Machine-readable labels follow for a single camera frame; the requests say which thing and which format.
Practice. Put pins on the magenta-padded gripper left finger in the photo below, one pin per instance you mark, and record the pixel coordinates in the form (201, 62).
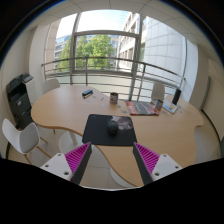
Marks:
(76, 159)

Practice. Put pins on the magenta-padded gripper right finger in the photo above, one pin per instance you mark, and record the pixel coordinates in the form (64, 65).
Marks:
(148, 160)

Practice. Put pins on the black computer mouse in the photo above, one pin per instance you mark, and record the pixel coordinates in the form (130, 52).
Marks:
(112, 127)

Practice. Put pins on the black printed mouse pad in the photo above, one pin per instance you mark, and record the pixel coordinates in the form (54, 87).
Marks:
(96, 131)

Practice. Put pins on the red magazine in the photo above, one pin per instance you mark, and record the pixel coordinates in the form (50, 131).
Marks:
(141, 108)

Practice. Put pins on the light blue booklet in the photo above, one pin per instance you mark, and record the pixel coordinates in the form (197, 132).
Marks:
(170, 107)

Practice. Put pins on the white chair with wooden legs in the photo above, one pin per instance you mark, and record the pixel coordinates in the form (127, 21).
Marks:
(21, 138)

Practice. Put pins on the black and blue stapler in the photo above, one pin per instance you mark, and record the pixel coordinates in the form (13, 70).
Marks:
(87, 93)

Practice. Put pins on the black cylindrical speaker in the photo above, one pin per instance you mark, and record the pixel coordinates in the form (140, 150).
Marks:
(176, 96)

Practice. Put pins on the red and blue printed mug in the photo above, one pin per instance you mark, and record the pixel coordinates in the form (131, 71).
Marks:
(114, 98)

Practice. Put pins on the black and white office printer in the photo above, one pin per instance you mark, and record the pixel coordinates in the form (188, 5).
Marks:
(19, 100)

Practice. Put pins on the grey-green door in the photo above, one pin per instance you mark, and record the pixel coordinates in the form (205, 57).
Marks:
(206, 93)

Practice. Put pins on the grey metal balcony railing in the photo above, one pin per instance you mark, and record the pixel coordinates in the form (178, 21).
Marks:
(110, 59)

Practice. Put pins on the green leafy tree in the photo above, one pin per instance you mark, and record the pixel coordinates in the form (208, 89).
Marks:
(95, 50)

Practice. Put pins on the white round table pedestal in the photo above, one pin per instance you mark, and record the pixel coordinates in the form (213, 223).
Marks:
(68, 145)
(118, 179)

